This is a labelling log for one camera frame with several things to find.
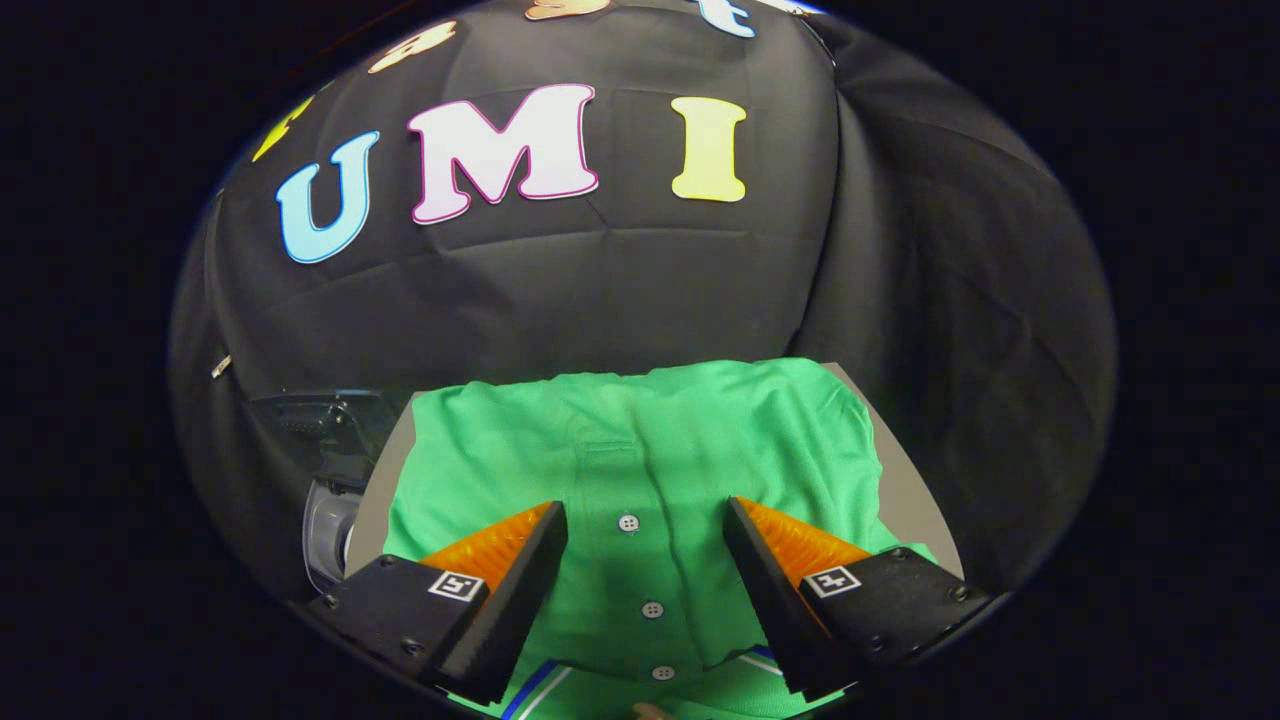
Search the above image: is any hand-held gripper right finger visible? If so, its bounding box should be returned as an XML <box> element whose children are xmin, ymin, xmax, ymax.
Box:
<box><xmin>724</xmin><ymin>496</ymin><xmax>994</xmax><ymax>701</ymax></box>

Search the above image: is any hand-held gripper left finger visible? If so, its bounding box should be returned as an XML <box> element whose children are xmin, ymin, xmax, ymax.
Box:
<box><xmin>308</xmin><ymin>500</ymin><xmax>569</xmax><ymax>707</ymax></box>

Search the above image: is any green polo shirt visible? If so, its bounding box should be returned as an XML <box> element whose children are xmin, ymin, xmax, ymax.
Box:
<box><xmin>383</xmin><ymin>358</ymin><xmax>936</xmax><ymax>720</ymax></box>

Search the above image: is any grey washing machine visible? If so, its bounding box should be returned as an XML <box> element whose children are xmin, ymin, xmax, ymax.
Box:
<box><xmin>250</xmin><ymin>388</ymin><xmax>403</xmax><ymax>598</ymax></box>

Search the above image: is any grey cabinet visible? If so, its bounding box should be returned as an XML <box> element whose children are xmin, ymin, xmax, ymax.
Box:
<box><xmin>343</xmin><ymin>360</ymin><xmax>967</xmax><ymax>583</ymax></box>

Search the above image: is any black backdrop cloth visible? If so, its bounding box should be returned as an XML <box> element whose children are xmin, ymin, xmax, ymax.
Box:
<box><xmin>170</xmin><ymin>0</ymin><xmax>1116</xmax><ymax>601</ymax></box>

